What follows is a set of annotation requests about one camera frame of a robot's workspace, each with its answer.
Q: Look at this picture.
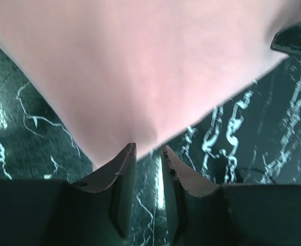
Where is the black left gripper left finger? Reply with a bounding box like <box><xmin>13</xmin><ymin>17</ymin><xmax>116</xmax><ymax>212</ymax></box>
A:
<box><xmin>0</xmin><ymin>143</ymin><xmax>136</xmax><ymax>245</ymax></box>

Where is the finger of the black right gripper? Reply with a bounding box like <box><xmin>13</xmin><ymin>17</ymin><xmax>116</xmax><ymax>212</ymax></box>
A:
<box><xmin>271</xmin><ymin>22</ymin><xmax>301</xmax><ymax>55</ymax></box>

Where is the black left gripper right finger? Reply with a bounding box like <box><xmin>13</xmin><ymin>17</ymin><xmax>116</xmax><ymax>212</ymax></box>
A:
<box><xmin>161</xmin><ymin>145</ymin><xmax>301</xmax><ymax>245</ymax></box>

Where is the salmon orange t shirt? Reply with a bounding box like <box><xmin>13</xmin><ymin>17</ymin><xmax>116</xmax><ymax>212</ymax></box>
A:
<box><xmin>0</xmin><ymin>1</ymin><xmax>301</xmax><ymax>169</ymax></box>

